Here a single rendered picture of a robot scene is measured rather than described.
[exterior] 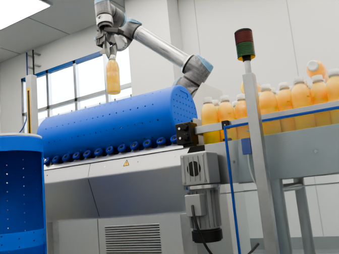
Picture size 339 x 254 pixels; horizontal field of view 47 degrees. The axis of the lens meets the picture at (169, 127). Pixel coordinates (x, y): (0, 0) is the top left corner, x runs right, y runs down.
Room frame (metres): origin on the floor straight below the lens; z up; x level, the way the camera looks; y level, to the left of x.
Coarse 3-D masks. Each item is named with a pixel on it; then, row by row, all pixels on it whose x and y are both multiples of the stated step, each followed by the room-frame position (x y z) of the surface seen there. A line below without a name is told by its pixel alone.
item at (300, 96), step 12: (300, 84) 1.41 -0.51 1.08; (324, 84) 1.41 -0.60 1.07; (336, 84) 1.34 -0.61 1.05; (264, 96) 1.47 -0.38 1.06; (276, 96) 1.54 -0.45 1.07; (288, 96) 1.47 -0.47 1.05; (300, 96) 1.40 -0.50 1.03; (312, 96) 1.43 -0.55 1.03; (324, 96) 1.40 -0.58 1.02; (336, 96) 1.34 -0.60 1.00; (264, 108) 1.47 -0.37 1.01; (276, 108) 1.47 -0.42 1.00; (288, 108) 1.47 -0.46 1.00
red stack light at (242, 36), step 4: (240, 32) 1.27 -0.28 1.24; (244, 32) 1.27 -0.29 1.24; (248, 32) 1.27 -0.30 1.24; (236, 36) 1.28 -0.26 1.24; (240, 36) 1.27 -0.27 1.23; (244, 36) 1.27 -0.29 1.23; (248, 36) 1.27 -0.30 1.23; (252, 36) 1.28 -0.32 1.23; (236, 40) 1.29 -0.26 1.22; (240, 40) 1.27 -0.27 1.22; (244, 40) 1.27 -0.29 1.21; (248, 40) 1.27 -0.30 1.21; (252, 40) 1.28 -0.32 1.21; (236, 44) 1.29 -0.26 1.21
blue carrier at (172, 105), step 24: (144, 96) 1.82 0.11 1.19; (168, 96) 1.72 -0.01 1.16; (48, 120) 2.12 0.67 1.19; (72, 120) 2.01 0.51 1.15; (96, 120) 1.91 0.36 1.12; (120, 120) 1.84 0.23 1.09; (144, 120) 1.77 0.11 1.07; (168, 120) 1.72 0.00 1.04; (48, 144) 2.09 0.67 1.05; (72, 144) 2.02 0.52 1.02; (96, 144) 1.96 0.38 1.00; (120, 144) 1.91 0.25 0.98; (168, 144) 1.84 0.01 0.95
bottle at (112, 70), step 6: (108, 60) 1.97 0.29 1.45; (114, 60) 1.95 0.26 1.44; (108, 66) 1.94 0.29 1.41; (114, 66) 1.93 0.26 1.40; (108, 72) 1.94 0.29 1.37; (114, 72) 1.93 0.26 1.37; (108, 78) 1.93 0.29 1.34; (114, 78) 1.93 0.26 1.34; (108, 84) 1.93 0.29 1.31; (114, 84) 1.93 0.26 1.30; (120, 84) 1.97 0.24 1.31; (108, 90) 1.93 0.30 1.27; (114, 90) 1.93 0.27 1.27; (120, 90) 1.95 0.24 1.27
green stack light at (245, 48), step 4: (240, 44) 1.27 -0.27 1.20; (244, 44) 1.27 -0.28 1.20; (248, 44) 1.27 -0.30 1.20; (252, 44) 1.27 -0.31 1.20; (236, 48) 1.29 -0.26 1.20; (240, 48) 1.27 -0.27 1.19; (244, 48) 1.27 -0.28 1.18; (248, 48) 1.27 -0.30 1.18; (252, 48) 1.27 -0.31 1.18; (240, 52) 1.28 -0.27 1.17; (244, 52) 1.27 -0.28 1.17; (248, 52) 1.27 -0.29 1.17; (252, 52) 1.27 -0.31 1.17; (240, 56) 1.28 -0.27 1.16; (244, 56) 1.28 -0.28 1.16; (252, 56) 1.29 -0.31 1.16; (240, 60) 1.32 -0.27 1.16
